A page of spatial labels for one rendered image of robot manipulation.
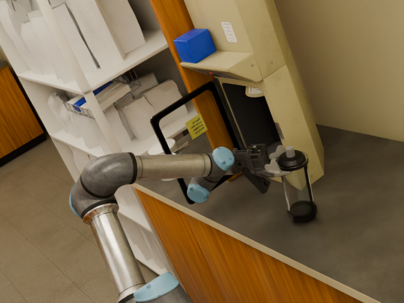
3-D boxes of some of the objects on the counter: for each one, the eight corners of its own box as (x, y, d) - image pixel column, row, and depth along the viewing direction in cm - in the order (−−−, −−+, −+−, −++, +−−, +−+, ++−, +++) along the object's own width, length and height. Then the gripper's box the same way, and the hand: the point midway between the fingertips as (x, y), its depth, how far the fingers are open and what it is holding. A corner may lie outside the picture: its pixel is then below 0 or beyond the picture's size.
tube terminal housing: (294, 142, 273) (233, -29, 242) (349, 155, 247) (288, -34, 215) (252, 172, 264) (183, -1, 232) (303, 190, 237) (233, -3, 205)
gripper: (224, 163, 209) (285, 160, 200) (237, 139, 222) (295, 134, 213) (230, 185, 213) (290, 182, 204) (243, 160, 225) (300, 156, 217)
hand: (292, 165), depth 210 cm, fingers closed on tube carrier, 10 cm apart
